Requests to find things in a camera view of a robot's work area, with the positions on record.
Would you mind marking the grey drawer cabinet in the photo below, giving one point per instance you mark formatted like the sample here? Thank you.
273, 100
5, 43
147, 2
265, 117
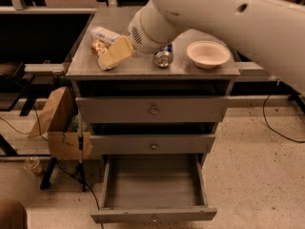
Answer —
138, 76

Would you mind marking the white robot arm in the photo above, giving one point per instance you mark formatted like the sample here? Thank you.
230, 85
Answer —
269, 32

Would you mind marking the grey open bottom drawer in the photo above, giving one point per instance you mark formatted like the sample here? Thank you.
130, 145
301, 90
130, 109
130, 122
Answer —
153, 188

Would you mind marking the black tripod stand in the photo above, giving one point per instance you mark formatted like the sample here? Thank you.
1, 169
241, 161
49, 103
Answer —
80, 169

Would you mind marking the clear plastic cup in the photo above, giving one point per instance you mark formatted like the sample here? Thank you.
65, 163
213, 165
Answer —
33, 163

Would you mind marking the brown cardboard box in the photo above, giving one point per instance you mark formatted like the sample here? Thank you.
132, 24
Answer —
54, 120

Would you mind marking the clear plastic water bottle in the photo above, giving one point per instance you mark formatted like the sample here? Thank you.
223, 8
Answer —
106, 36

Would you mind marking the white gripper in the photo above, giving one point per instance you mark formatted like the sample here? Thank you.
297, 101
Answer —
137, 32

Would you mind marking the white paper bowl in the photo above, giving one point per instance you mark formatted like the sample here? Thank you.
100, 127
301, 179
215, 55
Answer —
208, 54

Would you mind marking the brown rounded object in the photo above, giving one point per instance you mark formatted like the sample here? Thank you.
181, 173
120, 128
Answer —
13, 214

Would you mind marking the grey top drawer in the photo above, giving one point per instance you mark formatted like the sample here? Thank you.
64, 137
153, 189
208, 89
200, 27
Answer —
141, 109

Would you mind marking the grey middle drawer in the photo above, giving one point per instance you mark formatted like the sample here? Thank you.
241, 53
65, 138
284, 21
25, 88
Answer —
150, 144

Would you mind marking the blue pepsi can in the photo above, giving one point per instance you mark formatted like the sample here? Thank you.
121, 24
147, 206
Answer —
164, 58

